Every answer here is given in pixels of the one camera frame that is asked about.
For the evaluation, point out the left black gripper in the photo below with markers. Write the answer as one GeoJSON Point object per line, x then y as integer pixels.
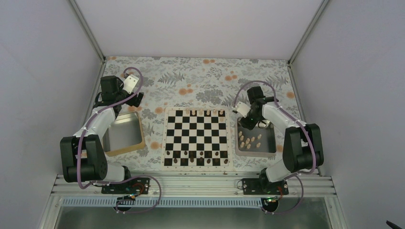
{"type": "Point", "coordinates": [131, 102]}

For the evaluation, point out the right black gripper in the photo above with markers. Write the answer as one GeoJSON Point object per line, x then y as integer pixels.
{"type": "Point", "coordinates": [250, 125]}

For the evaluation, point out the metal tray with light pieces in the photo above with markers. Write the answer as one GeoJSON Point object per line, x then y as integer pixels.
{"type": "Point", "coordinates": [258, 142]}

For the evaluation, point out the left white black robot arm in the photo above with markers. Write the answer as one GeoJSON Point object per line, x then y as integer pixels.
{"type": "Point", "coordinates": [83, 156]}

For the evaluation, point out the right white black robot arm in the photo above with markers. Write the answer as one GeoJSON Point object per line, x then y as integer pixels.
{"type": "Point", "coordinates": [302, 150]}

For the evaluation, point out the empty metal tray wooden rim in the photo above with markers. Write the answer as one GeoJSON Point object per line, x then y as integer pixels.
{"type": "Point", "coordinates": [124, 135]}

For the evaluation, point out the floral patterned table mat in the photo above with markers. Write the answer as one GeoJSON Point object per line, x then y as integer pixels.
{"type": "Point", "coordinates": [193, 82]}

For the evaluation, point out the black white chessboard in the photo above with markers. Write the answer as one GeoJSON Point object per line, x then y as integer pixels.
{"type": "Point", "coordinates": [183, 132]}

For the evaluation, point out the dark piece row one left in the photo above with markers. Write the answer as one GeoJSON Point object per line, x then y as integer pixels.
{"type": "Point", "coordinates": [184, 162]}

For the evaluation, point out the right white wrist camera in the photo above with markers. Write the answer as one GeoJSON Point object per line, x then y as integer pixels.
{"type": "Point", "coordinates": [242, 109]}

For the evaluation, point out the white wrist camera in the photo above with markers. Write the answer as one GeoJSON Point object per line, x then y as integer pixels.
{"type": "Point", "coordinates": [130, 83]}
{"type": "Point", "coordinates": [242, 109]}

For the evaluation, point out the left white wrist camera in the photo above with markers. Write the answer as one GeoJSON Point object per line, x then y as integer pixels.
{"type": "Point", "coordinates": [130, 83]}

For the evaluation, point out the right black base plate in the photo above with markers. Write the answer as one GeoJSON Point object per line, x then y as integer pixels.
{"type": "Point", "coordinates": [254, 186]}

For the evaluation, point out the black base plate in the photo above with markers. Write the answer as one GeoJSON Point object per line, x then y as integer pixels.
{"type": "Point", "coordinates": [134, 187]}
{"type": "Point", "coordinates": [254, 186]}

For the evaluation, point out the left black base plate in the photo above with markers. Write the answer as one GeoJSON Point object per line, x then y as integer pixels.
{"type": "Point", "coordinates": [134, 187]}

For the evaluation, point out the aluminium rail frame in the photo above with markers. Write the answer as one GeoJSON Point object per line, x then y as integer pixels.
{"type": "Point", "coordinates": [224, 186]}

